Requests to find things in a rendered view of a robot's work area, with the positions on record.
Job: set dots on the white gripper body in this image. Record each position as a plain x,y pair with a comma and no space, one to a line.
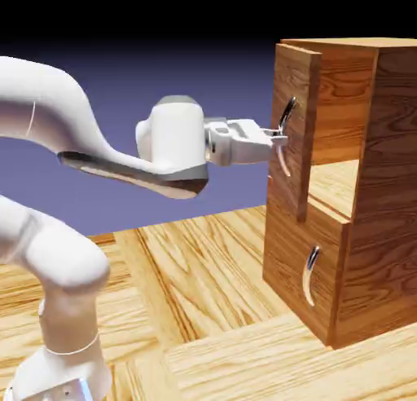
245,143

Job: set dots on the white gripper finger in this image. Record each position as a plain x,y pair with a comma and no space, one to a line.
279,141
269,132

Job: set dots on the short wooden cabinet door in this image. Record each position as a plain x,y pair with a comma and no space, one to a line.
293,264

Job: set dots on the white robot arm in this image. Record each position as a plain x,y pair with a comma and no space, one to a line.
169,137

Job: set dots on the tall wooden cabinet door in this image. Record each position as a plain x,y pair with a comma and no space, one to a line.
290,81

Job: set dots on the light wood cabinet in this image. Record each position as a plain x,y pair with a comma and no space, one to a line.
368,192

